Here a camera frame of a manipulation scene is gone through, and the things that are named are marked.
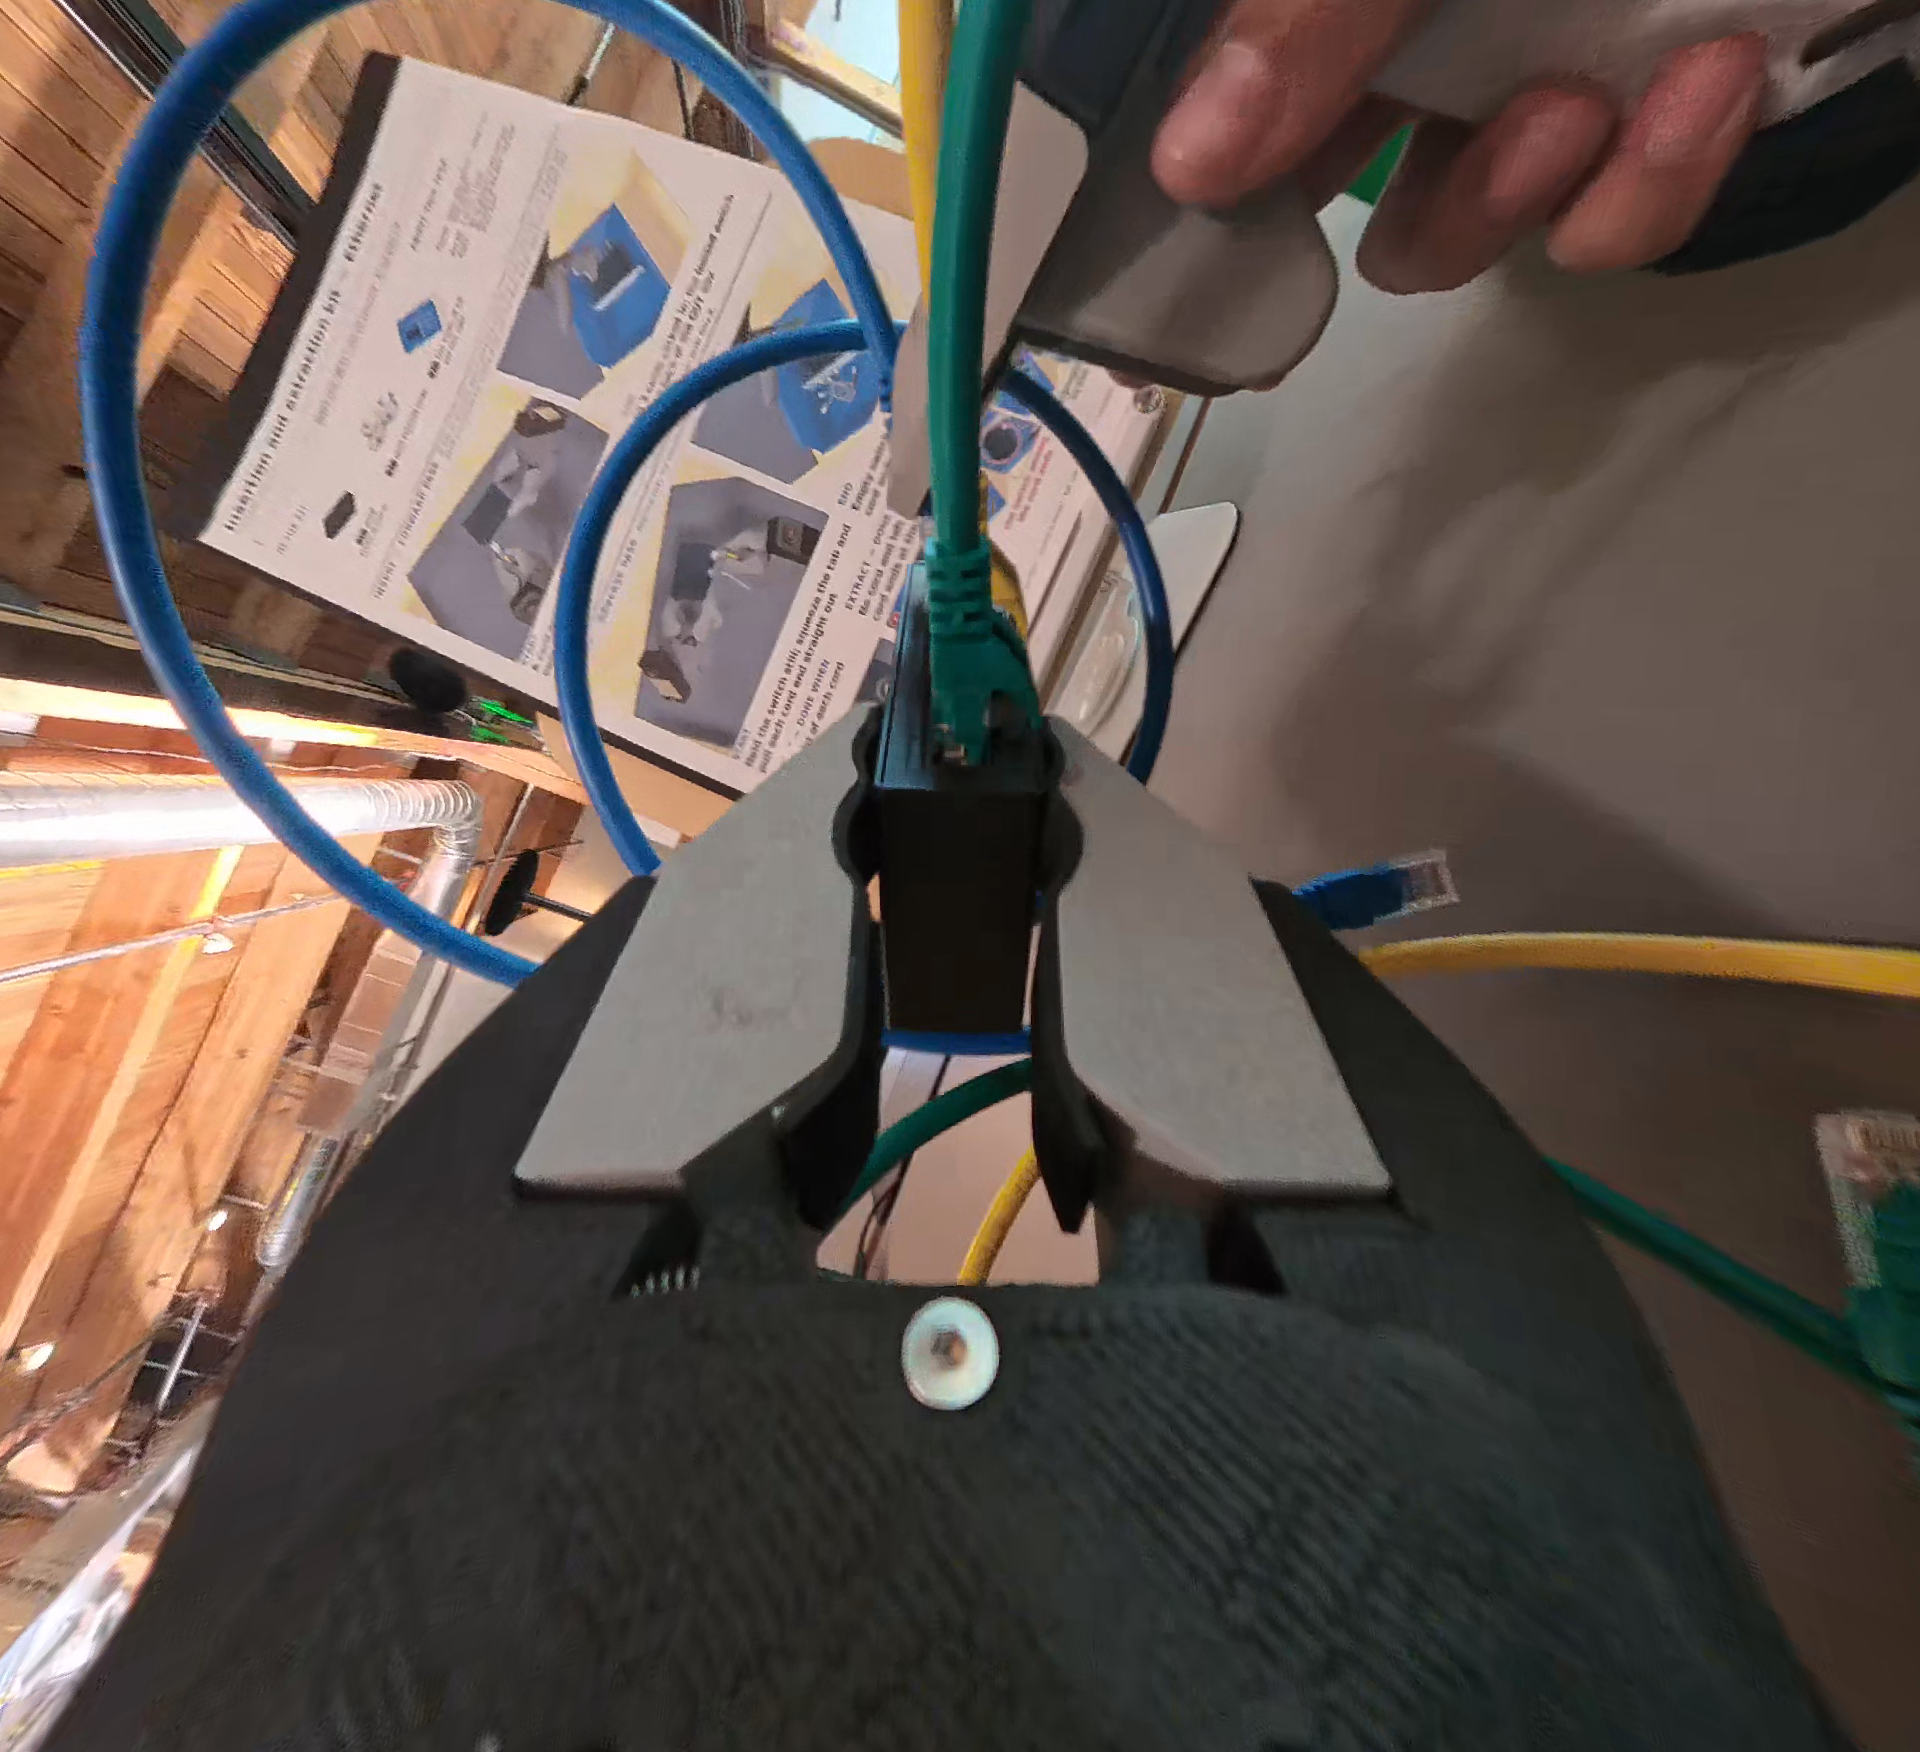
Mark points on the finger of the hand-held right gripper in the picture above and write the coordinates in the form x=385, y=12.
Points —
x=1185, y=298
x=910, y=432

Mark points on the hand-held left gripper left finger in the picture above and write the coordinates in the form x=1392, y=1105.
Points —
x=705, y=1003

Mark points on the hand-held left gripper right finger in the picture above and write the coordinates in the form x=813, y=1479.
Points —
x=1200, y=1016

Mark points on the black network switch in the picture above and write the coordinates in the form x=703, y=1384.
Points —
x=961, y=912

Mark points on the white stand base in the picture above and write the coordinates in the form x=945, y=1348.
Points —
x=1200, y=553

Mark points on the printed instruction sheet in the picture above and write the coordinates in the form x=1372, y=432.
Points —
x=449, y=283

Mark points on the instruction sheet on stand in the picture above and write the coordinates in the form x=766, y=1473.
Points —
x=274, y=327

